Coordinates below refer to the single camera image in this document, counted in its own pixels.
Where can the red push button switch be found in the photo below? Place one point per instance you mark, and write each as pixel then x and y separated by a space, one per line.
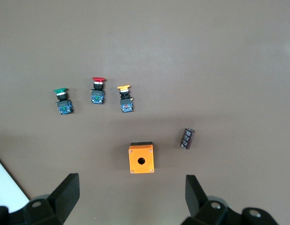
pixel 98 92

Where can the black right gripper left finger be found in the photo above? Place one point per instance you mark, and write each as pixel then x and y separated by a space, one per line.
pixel 65 199

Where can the orange button enclosure box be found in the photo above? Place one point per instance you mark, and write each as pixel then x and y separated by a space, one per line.
pixel 141 161

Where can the green push button switch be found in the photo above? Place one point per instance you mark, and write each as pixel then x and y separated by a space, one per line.
pixel 64 103

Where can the yellow push button switch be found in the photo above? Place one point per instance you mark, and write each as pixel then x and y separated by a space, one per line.
pixel 126 100

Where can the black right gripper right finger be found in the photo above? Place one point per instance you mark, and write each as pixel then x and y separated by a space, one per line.
pixel 196 206

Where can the white drawer cabinet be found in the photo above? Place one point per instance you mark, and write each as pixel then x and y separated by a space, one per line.
pixel 6 187

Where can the small black connector block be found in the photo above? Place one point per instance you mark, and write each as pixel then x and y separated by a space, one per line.
pixel 187 138

